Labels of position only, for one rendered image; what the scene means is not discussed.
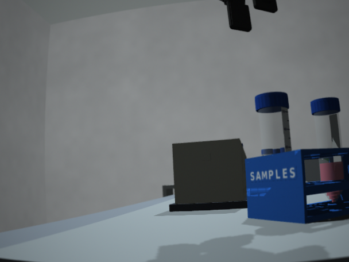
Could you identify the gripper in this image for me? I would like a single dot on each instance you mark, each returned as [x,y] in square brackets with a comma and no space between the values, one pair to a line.
[239,15]

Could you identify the blue tube rack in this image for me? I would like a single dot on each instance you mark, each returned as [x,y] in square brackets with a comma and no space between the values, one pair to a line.
[277,190]

